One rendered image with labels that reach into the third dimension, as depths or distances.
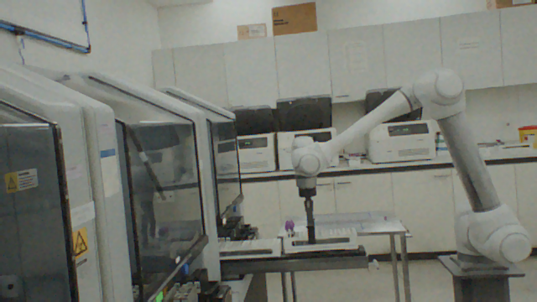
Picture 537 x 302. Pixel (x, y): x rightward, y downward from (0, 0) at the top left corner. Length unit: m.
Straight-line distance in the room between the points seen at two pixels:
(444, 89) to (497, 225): 0.53
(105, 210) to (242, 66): 3.69
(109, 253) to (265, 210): 3.38
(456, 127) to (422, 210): 2.62
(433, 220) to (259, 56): 2.21
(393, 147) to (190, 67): 2.09
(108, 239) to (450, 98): 1.24
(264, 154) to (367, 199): 1.02
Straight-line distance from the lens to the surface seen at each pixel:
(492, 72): 4.78
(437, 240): 4.47
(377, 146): 4.24
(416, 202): 4.35
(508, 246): 1.86
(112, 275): 1.00
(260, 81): 4.51
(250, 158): 4.24
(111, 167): 1.00
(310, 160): 1.66
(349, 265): 1.93
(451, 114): 1.80
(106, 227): 0.97
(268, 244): 1.94
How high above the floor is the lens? 1.37
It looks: 3 degrees down
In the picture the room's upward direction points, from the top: 5 degrees counter-clockwise
